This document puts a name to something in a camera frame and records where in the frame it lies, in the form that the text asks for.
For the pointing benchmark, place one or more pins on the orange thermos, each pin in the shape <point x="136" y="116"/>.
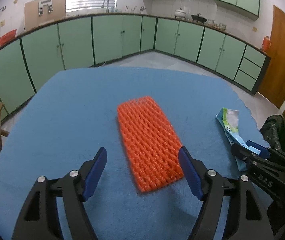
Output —
<point x="266" y="44"/>

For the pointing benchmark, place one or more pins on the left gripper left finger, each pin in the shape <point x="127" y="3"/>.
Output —
<point x="38" y="218"/>

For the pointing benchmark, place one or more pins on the black trash bag bin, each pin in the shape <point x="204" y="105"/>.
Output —
<point x="273" y="132"/>

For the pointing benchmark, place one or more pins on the blue table mat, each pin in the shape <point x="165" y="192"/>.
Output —
<point x="75" y="113"/>

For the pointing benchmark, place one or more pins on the light blue wipes pack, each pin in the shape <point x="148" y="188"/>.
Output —
<point x="229" y="120"/>

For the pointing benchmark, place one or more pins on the cardboard box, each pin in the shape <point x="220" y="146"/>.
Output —
<point x="41" y="12"/>

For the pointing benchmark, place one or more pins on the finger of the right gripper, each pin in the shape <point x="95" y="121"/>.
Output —
<point x="257" y="149"/>
<point x="244" y="154"/>

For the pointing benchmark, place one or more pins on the green lower cabinets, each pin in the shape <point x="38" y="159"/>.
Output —
<point x="29" y="60"/>

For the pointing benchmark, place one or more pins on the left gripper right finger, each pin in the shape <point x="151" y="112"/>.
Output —
<point x="246" y="218"/>

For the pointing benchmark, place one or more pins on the orange foam net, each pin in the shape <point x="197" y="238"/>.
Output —
<point x="151" y="144"/>

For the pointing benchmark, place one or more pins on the red basin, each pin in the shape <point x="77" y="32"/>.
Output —
<point x="8" y="37"/>

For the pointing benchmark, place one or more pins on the white pot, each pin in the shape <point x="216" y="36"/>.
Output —
<point x="180" y="13"/>

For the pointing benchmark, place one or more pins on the black wok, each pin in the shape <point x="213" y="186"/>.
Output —
<point x="199" y="18"/>

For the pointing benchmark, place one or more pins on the faucet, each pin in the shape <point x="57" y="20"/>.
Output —
<point x="106" y="5"/>

